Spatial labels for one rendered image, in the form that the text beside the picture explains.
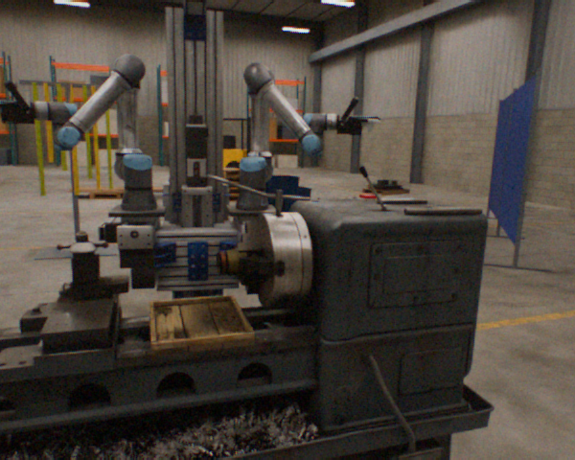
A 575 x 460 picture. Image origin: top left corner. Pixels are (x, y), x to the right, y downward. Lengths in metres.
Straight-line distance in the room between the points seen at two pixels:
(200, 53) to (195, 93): 0.18
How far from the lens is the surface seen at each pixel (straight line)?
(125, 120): 2.20
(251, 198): 2.06
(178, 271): 2.11
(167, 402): 1.50
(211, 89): 2.24
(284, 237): 1.42
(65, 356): 1.36
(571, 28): 13.98
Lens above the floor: 1.48
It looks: 11 degrees down
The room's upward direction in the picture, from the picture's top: 2 degrees clockwise
